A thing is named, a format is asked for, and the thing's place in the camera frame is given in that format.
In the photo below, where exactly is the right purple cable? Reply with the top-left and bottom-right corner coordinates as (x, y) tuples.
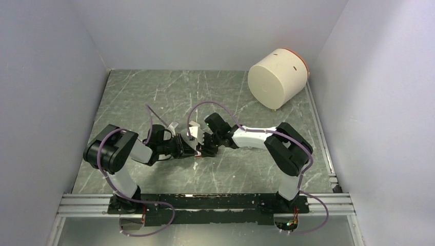
(187, 101), (330, 236)

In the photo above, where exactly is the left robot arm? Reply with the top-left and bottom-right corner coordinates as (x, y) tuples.
(83, 124), (198, 213)

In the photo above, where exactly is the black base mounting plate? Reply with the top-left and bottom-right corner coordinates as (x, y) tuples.
(107, 193), (309, 227)

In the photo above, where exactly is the cream cylindrical container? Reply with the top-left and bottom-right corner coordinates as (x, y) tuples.
(247, 48), (309, 110)

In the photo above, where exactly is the aluminium frame rail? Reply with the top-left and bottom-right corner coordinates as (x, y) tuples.
(56, 193), (356, 218)

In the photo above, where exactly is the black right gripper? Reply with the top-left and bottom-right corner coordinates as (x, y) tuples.
(195, 132), (222, 157)

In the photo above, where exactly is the beige stapler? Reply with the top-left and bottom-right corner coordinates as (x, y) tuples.
(188, 121), (203, 139)

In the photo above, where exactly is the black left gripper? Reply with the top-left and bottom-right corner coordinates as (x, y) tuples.
(157, 133), (197, 159)

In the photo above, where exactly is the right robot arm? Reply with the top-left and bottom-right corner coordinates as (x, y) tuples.
(195, 113), (313, 212)

